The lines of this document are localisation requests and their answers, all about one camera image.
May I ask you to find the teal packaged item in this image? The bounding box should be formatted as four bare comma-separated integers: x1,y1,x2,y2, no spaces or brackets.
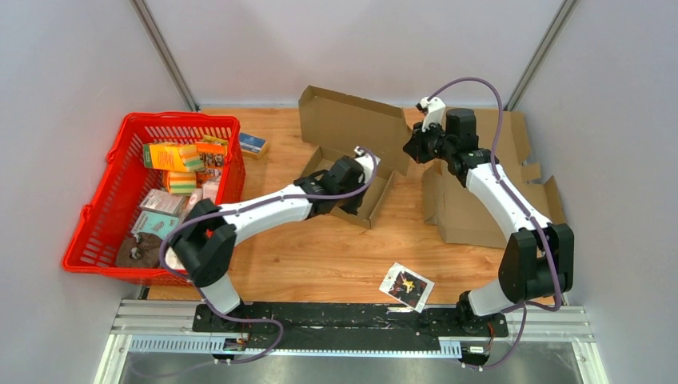
130,210,180,240

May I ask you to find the plastic bag with printed card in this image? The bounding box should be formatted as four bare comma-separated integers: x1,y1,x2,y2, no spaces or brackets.
379,262,435,313

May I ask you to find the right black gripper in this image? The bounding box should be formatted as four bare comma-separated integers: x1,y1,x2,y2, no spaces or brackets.
403,118,454,165

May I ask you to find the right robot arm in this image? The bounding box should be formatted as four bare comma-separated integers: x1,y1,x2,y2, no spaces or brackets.
403,106,574,335

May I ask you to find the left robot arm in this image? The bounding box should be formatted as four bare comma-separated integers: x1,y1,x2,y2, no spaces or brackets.
159,147,380,332

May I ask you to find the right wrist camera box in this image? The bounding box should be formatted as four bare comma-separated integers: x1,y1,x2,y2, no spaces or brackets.
416,96,446,132

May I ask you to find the orange snack packet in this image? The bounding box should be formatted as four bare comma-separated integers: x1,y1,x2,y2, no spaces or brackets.
195,135,229,170

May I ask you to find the flat cardboard box stack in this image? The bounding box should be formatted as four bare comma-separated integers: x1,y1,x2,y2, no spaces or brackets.
422,109,566,248

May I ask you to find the orange sponge pack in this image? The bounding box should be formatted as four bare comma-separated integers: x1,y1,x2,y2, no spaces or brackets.
142,142,205,173

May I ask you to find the red plastic shopping basket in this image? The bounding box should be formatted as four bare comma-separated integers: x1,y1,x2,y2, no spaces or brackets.
62,111,245,286

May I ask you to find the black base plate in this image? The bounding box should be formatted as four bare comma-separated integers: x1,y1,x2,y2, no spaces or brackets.
192,302,509,352

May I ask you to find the pink packaged item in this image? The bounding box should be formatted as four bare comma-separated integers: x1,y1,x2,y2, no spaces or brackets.
139,189,188,217

